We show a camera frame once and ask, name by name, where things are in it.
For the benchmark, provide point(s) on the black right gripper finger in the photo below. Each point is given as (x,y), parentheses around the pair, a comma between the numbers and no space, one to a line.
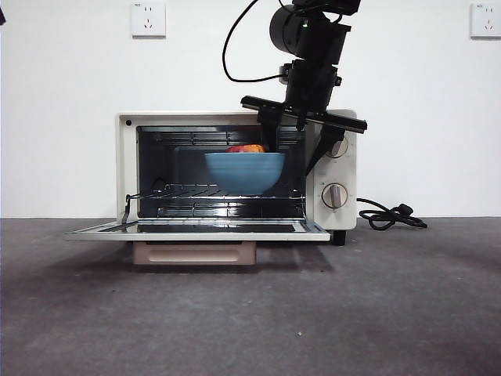
(271,131)
(329,145)

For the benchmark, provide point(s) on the red yellow apple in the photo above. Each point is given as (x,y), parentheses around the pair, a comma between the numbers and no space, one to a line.
(244,149)

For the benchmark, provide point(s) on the blue ribbed bowl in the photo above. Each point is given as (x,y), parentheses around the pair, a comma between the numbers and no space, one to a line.
(244,172)

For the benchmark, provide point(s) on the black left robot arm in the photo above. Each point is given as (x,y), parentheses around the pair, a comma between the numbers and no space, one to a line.
(2,16)

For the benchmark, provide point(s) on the cream round oven knob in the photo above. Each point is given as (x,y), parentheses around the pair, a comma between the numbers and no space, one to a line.
(341,149)
(335,196)

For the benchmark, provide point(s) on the cream toaster oven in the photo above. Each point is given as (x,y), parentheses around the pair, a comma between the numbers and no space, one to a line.
(340,172)

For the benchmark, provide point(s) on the white wall socket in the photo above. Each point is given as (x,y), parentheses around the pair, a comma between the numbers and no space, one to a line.
(487,21)
(148,19)

